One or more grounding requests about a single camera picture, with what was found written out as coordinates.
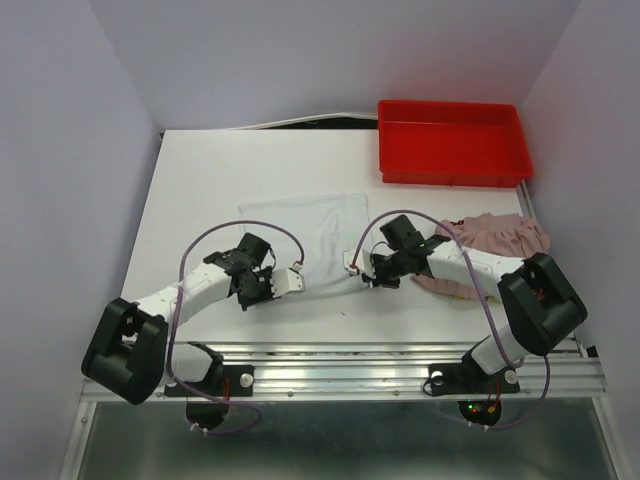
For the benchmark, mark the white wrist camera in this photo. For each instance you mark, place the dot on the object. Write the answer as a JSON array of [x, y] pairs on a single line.
[[365, 265], [286, 281]]

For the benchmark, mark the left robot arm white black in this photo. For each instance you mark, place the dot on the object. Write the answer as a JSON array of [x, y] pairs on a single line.
[[133, 350]]

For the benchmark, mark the red plastic tray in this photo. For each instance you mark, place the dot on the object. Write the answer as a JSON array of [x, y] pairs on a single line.
[[453, 144]]

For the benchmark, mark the white skirt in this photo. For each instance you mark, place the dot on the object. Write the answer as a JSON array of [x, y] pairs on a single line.
[[327, 227]]

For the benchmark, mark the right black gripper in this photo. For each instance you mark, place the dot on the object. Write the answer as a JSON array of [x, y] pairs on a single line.
[[379, 280]]

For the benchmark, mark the pink pleated skirt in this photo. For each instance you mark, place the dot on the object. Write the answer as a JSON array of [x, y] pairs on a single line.
[[509, 235]]

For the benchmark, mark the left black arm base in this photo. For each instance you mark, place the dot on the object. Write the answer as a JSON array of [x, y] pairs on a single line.
[[225, 380]]

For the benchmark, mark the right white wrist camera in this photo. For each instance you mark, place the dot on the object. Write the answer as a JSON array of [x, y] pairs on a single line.
[[365, 265]]

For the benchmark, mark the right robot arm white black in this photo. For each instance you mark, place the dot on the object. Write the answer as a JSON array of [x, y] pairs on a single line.
[[529, 303]]

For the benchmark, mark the aluminium rail frame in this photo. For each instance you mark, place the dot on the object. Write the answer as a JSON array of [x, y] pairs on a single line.
[[342, 398]]

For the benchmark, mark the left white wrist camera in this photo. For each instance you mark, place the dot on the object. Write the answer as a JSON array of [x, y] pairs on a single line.
[[286, 281]]

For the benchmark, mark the yellow green skirt underneath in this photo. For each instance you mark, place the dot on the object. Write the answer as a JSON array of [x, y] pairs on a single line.
[[487, 299]]

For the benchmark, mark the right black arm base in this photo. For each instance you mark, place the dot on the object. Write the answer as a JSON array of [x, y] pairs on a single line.
[[482, 392]]

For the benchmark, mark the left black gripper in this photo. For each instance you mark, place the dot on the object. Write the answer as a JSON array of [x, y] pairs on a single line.
[[266, 274]]

